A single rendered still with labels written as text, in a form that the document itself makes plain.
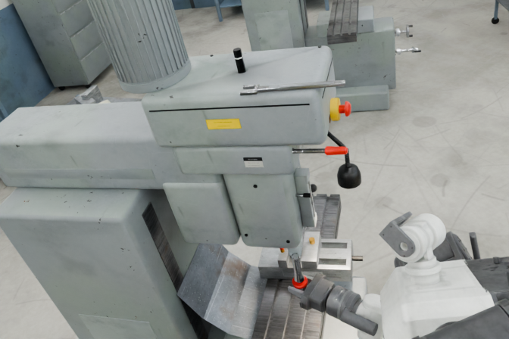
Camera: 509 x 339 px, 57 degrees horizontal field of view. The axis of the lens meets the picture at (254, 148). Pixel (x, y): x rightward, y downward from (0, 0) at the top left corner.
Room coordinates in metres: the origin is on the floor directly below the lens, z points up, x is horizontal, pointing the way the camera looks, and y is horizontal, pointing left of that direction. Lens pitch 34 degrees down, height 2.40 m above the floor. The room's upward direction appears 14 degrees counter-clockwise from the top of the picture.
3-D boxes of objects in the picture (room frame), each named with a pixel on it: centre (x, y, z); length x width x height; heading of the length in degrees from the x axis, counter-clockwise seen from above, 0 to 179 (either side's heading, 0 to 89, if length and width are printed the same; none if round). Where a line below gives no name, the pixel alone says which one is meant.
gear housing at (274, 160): (1.13, 0.02, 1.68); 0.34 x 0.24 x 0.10; 68
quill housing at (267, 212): (1.12, -0.01, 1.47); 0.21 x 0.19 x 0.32; 158
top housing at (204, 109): (1.12, 0.00, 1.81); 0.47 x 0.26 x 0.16; 68
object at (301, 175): (1.08, -0.12, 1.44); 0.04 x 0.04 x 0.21; 68
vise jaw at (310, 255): (1.23, -0.12, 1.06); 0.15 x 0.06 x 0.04; 161
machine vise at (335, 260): (1.24, -0.10, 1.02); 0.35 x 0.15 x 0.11; 71
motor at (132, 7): (1.21, 0.22, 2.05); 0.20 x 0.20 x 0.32
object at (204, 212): (1.19, 0.17, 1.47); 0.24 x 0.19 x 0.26; 158
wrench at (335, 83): (0.96, -0.12, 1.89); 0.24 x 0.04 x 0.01; 70
